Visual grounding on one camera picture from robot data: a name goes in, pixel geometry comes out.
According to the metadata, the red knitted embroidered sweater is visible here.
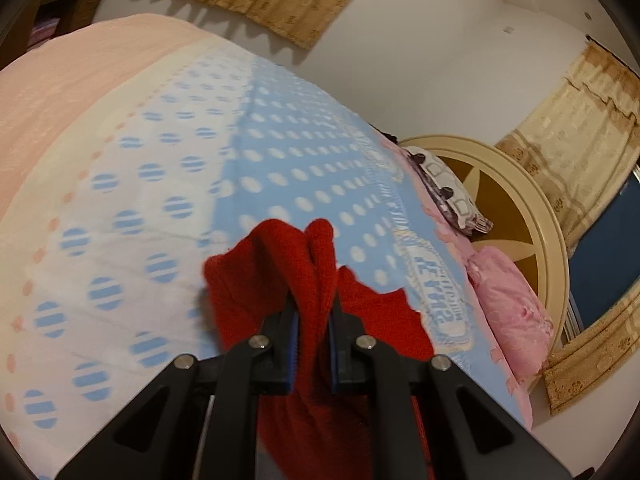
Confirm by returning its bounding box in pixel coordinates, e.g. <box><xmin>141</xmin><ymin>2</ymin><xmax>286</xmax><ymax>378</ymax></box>
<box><xmin>203</xmin><ymin>219</ymin><xmax>434</xmax><ymax>479</ymax></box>

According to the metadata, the pink pillow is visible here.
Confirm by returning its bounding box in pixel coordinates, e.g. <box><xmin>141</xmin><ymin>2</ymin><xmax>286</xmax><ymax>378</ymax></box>
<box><xmin>466</xmin><ymin>246</ymin><xmax>553</xmax><ymax>384</ymax></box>

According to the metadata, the cream and brown headboard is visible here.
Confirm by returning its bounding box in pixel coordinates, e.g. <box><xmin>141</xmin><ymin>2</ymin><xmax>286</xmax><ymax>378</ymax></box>
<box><xmin>400</xmin><ymin>134</ymin><xmax>570</xmax><ymax>350</ymax></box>

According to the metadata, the white patterned pillow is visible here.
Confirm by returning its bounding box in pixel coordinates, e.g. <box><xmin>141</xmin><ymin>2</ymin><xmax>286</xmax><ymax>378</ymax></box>
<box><xmin>405</xmin><ymin>146</ymin><xmax>494</xmax><ymax>236</ymax></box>

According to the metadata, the pink and blue bed blanket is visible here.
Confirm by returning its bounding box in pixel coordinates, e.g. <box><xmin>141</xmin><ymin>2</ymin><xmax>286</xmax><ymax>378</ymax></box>
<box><xmin>1</xmin><ymin>14</ymin><xmax>533</xmax><ymax>479</ymax></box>

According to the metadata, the beige curtain beside headboard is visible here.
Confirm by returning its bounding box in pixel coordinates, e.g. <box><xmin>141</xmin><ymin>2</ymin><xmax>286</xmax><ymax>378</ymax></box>
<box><xmin>497</xmin><ymin>40</ymin><xmax>639</xmax><ymax>252</ymax></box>

